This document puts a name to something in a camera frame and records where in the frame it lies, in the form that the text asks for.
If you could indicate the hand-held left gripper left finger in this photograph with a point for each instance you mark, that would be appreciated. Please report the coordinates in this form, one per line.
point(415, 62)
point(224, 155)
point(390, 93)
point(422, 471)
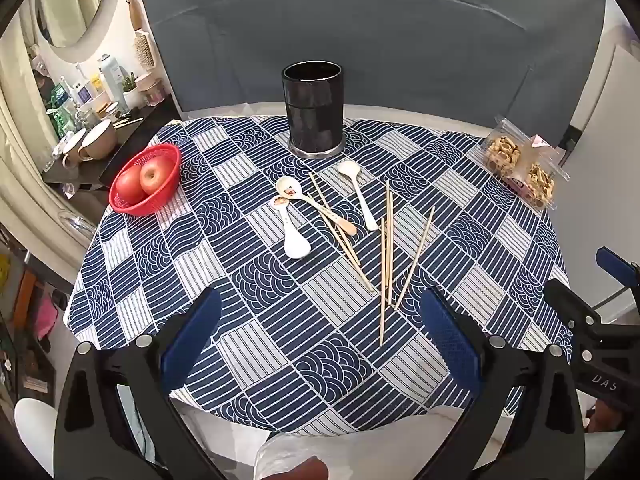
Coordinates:
point(192, 340)

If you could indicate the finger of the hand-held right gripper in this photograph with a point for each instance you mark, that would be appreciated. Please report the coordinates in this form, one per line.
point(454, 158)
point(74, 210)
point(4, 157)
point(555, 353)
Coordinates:
point(567, 300)
point(609, 261)

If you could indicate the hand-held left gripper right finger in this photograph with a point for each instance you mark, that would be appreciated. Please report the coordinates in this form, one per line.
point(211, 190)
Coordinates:
point(450, 335)

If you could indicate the ceramic spoon with printed bowl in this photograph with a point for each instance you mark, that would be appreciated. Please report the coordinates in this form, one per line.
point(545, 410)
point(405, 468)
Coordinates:
point(288, 187)

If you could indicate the plain white ceramic spoon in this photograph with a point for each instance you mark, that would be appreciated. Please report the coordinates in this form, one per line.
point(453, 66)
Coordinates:
point(348, 169)

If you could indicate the black cylindrical utensil holder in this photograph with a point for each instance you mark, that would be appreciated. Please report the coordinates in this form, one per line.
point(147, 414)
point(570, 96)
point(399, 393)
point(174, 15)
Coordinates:
point(314, 110)

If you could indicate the person's right hand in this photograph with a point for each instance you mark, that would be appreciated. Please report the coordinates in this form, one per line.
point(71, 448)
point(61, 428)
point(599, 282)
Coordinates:
point(607, 417)

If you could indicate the clear snack box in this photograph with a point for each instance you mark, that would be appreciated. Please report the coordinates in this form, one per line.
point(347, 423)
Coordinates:
point(541, 182)
point(504, 152)

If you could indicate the blue white patterned tablecloth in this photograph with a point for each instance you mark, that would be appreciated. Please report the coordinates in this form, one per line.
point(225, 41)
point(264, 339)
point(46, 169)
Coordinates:
point(300, 335)

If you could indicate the white plastic bag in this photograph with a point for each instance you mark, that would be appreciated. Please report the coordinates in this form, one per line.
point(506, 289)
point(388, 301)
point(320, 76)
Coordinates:
point(360, 445)

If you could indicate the pink cloth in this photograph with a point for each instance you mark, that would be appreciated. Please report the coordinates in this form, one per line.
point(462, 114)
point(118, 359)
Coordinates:
point(46, 316)

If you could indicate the white cabinet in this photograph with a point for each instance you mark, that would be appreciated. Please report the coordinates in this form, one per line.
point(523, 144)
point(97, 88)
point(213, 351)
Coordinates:
point(615, 100)

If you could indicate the red apple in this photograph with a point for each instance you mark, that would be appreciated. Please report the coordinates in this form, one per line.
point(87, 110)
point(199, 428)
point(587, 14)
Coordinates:
point(128, 186)
point(156, 174)

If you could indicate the red plastic basket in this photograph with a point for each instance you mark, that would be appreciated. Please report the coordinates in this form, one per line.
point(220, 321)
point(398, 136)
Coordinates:
point(167, 160)

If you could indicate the white stool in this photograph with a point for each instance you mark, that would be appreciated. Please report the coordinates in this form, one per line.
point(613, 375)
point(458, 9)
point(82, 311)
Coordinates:
point(35, 435)

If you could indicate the beige ceramic mug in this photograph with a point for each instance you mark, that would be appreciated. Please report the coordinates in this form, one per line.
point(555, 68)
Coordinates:
point(100, 137)
point(72, 149)

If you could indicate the small potted plant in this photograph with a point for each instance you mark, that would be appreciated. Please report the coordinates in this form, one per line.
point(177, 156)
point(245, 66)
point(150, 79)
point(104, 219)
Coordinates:
point(131, 97)

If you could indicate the pink jar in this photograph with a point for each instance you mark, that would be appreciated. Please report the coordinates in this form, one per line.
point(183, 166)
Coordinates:
point(152, 91)

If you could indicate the green packet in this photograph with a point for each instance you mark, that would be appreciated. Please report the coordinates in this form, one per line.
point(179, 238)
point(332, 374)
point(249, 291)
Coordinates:
point(61, 115)

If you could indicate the white pump bottle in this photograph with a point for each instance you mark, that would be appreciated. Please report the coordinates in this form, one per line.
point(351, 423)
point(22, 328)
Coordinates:
point(111, 82)

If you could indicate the purple label bottle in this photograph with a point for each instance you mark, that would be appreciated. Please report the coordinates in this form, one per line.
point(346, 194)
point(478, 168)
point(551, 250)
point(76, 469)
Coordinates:
point(83, 92)

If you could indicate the bristle hairbrush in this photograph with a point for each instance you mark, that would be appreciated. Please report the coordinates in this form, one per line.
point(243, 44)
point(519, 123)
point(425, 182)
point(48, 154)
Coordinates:
point(145, 50)

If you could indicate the grey backdrop board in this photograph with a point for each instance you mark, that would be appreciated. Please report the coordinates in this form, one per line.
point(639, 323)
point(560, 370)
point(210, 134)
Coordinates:
point(400, 35)

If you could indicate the oval wall mirror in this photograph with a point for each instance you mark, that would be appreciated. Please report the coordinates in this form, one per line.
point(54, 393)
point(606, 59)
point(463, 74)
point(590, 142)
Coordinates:
point(70, 0)

